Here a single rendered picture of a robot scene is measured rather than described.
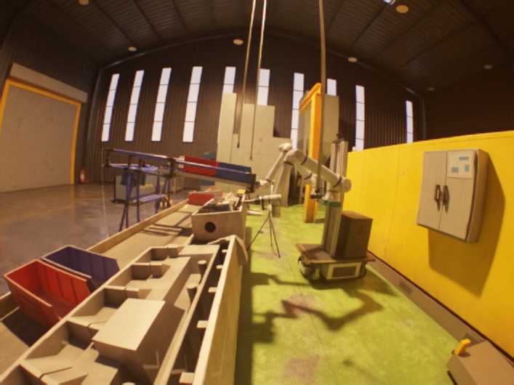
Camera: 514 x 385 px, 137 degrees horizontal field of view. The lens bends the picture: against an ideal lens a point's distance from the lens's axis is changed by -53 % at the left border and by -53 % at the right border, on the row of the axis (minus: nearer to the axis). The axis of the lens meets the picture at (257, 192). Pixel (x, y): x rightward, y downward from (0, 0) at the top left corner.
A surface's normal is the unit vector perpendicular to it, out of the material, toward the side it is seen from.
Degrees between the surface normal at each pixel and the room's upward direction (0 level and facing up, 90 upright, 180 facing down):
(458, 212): 90
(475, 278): 90
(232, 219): 90
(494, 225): 90
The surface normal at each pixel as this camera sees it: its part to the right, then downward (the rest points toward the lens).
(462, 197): -1.00, -0.07
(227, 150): 0.03, 0.11
